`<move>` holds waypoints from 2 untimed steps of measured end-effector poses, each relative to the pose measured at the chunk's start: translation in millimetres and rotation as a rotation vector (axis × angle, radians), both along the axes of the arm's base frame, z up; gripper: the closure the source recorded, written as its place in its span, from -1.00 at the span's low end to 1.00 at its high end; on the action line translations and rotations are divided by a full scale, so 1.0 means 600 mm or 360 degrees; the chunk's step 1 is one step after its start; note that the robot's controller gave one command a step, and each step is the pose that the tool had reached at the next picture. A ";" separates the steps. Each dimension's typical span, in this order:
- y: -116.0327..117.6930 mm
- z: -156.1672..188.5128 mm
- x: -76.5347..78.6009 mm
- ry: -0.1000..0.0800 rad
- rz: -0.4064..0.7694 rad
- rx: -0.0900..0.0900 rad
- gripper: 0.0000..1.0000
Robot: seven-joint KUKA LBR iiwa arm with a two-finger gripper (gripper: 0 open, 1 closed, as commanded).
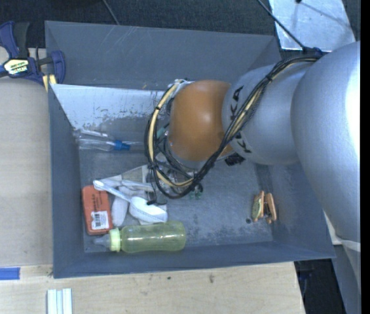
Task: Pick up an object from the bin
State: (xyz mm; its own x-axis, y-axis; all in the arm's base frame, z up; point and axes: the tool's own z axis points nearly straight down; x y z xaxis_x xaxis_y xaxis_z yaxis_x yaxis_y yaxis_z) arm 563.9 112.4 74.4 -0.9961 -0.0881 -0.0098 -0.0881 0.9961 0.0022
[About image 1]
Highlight clear triangular packet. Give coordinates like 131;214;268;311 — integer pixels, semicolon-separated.
101;164;151;186

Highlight white cloth bundle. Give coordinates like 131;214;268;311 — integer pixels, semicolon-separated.
110;183;169;228

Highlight grey metal bin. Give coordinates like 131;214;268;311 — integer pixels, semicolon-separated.
44;20;337;279

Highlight yellow-green baby bottle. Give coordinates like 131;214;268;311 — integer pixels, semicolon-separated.
93;220;187;254

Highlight white plastic spoon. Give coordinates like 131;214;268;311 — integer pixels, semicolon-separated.
92;179;150;209

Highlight clear plastic bottle blue cap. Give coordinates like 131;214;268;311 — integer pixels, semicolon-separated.
72;128;146;153

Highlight orange packet with barcode label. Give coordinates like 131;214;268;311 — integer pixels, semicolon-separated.
81;184;114;236

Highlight brown toy sandwich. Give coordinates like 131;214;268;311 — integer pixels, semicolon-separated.
251;190;278;225

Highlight pale wood board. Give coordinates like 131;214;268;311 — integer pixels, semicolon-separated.
0;77;54;270

